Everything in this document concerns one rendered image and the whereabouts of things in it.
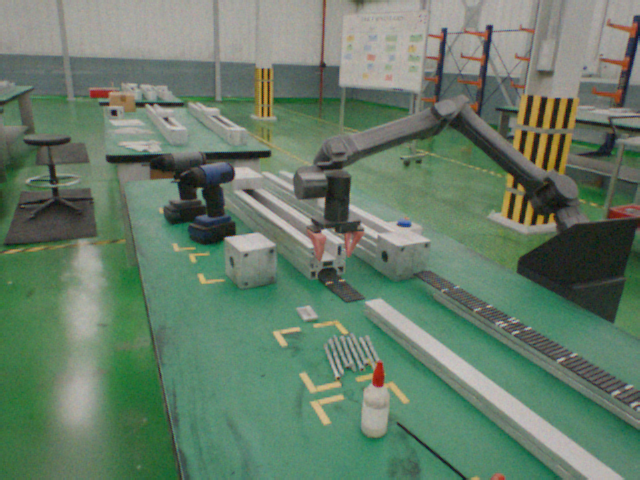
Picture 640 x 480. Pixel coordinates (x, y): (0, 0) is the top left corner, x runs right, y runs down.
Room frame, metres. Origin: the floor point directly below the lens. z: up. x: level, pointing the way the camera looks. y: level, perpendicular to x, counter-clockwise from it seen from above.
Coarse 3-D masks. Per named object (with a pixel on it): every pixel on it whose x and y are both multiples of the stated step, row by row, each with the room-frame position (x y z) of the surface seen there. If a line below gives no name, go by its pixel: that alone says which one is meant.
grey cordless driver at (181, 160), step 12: (168, 156) 1.47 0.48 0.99; (180, 156) 1.49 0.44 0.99; (192, 156) 1.51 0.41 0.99; (204, 156) 1.53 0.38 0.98; (156, 168) 1.45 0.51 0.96; (168, 168) 1.46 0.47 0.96; (180, 168) 1.48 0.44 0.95; (180, 192) 1.50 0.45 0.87; (192, 192) 1.51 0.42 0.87; (168, 204) 1.51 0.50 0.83; (180, 204) 1.47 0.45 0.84; (192, 204) 1.50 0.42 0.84; (168, 216) 1.46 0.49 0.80; (180, 216) 1.46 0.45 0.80; (192, 216) 1.49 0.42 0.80
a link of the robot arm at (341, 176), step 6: (324, 174) 1.05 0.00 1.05; (330, 174) 1.05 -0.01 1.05; (336, 174) 1.06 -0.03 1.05; (342, 174) 1.06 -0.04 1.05; (348, 174) 1.07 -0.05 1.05; (330, 180) 1.05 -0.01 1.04; (336, 180) 1.05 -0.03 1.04; (342, 180) 1.05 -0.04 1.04; (348, 180) 1.06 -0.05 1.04; (330, 186) 1.05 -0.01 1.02; (336, 186) 1.05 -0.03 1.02; (342, 186) 1.05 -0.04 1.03; (348, 186) 1.06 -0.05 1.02; (330, 192) 1.05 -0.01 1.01; (336, 192) 1.05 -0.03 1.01; (342, 192) 1.05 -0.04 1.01; (348, 192) 1.06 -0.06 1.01; (342, 198) 1.06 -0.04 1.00
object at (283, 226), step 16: (224, 192) 1.68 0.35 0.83; (240, 192) 1.56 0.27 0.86; (256, 192) 1.60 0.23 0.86; (240, 208) 1.52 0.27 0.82; (256, 208) 1.40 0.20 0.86; (272, 208) 1.48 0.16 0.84; (288, 208) 1.40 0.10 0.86; (256, 224) 1.40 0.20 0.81; (272, 224) 1.29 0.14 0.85; (288, 224) 1.25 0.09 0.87; (304, 224) 1.28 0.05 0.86; (272, 240) 1.29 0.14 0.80; (288, 240) 1.19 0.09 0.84; (304, 240) 1.13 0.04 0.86; (336, 240) 1.14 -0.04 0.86; (288, 256) 1.19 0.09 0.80; (304, 256) 1.11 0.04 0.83; (336, 256) 1.12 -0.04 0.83; (304, 272) 1.11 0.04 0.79; (336, 272) 1.12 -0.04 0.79
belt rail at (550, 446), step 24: (384, 312) 0.88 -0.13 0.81; (408, 336) 0.79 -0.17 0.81; (432, 360) 0.73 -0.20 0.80; (456, 360) 0.72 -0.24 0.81; (456, 384) 0.68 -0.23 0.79; (480, 384) 0.65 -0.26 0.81; (480, 408) 0.63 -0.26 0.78; (504, 408) 0.60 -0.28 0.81; (528, 432) 0.55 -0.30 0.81; (552, 432) 0.55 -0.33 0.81; (552, 456) 0.51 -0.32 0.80; (576, 456) 0.51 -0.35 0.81
